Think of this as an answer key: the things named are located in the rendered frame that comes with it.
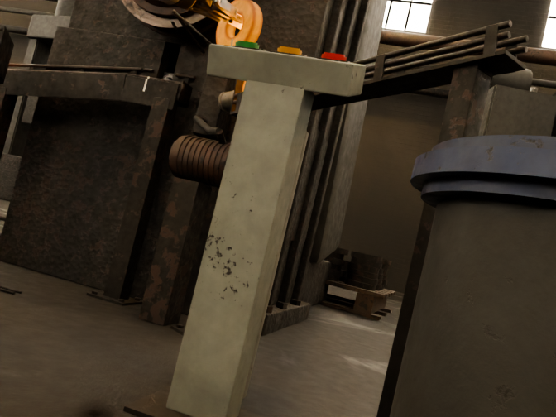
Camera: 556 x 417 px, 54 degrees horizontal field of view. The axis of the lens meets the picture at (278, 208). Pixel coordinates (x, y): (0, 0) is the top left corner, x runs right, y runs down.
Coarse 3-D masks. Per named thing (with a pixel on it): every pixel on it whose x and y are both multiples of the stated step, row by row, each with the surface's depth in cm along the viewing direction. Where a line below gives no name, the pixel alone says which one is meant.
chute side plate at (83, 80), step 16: (16, 80) 189; (32, 80) 187; (48, 80) 186; (64, 80) 184; (80, 80) 182; (96, 80) 181; (112, 80) 179; (128, 80) 178; (144, 80) 176; (48, 96) 185; (64, 96) 183; (80, 96) 182; (96, 96) 180; (112, 96) 179; (128, 96) 177; (144, 96) 176; (160, 96) 174
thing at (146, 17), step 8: (128, 0) 182; (232, 0) 177; (128, 8) 182; (136, 8) 181; (136, 16) 181; (144, 16) 180; (152, 16) 179; (184, 16) 176; (192, 16) 175; (200, 16) 175; (152, 24) 179; (160, 24) 178; (168, 24) 177; (176, 24) 176; (192, 24) 175; (200, 24) 178; (208, 24) 180; (176, 32) 183; (184, 32) 182
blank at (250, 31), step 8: (240, 0) 146; (248, 0) 143; (240, 8) 145; (248, 8) 143; (256, 8) 142; (248, 16) 142; (256, 16) 141; (224, 24) 149; (248, 24) 142; (256, 24) 141; (216, 32) 151; (224, 32) 148; (232, 32) 150; (240, 32) 143; (248, 32) 141; (256, 32) 142; (216, 40) 150; (224, 40) 148; (232, 40) 145; (240, 40) 143; (248, 40) 142; (256, 40) 143
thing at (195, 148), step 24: (192, 144) 153; (216, 144) 152; (192, 168) 152; (216, 168) 150; (192, 192) 152; (168, 216) 153; (192, 216) 152; (168, 240) 152; (192, 240) 155; (168, 264) 151; (192, 264) 159; (168, 288) 150; (144, 312) 151; (168, 312) 150
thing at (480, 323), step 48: (480, 144) 48; (528, 144) 45; (432, 192) 53; (480, 192) 47; (528, 192) 44; (432, 240) 55; (480, 240) 48; (528, 240) 45; (432, 288) 52; (480, 288) 47; (528, 288) 44; (432, 336) 50; (480, 336) 46; (528, 336) 44; (432, 384) 49; (480, 384) 45; (528, 384) 43
